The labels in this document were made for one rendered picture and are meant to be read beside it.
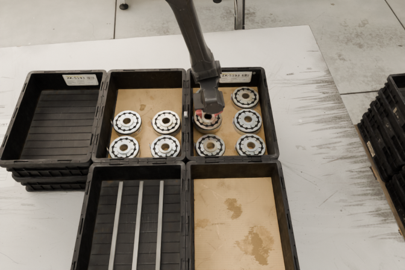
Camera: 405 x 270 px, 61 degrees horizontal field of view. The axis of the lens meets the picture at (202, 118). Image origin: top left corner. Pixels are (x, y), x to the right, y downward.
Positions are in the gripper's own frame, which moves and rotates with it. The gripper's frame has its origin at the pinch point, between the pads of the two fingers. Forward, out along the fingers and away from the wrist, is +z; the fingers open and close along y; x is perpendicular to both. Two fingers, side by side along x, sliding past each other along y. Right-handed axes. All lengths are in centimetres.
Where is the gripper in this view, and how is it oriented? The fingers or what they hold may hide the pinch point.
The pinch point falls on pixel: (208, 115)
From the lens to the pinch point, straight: 122.0
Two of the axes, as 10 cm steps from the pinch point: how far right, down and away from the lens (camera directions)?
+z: -0.2, 5.6, 8.3
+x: -1.3, -8.2, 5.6
